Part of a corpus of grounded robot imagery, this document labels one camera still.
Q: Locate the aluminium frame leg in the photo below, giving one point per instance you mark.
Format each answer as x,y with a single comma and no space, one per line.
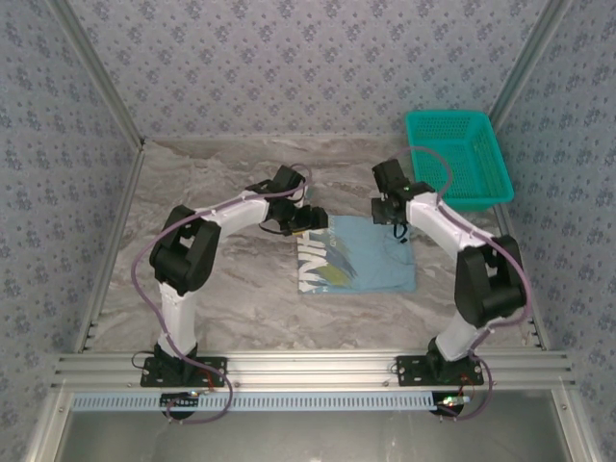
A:
577,428
48,428

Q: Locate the light blue t-shirt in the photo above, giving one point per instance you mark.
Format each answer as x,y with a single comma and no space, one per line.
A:
366,260

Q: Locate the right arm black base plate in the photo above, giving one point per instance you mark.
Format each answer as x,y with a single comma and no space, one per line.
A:
409,373

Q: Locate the black controller board mount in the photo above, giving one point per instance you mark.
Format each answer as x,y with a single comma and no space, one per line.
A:
450,402
180,399

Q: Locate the aluminium cross rail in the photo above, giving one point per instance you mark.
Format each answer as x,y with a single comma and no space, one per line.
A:
308,368

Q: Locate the teal plastic basket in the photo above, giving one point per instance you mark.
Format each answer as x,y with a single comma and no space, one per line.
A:
474,159

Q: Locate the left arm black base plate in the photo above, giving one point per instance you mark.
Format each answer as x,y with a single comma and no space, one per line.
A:
216,370

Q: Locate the aluminium frame post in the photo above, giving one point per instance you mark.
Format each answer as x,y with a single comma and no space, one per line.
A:
98,72
528,58

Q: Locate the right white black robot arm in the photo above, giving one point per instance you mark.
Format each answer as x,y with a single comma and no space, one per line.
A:
443,221

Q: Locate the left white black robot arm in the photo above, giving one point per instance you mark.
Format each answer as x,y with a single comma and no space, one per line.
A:
240,216

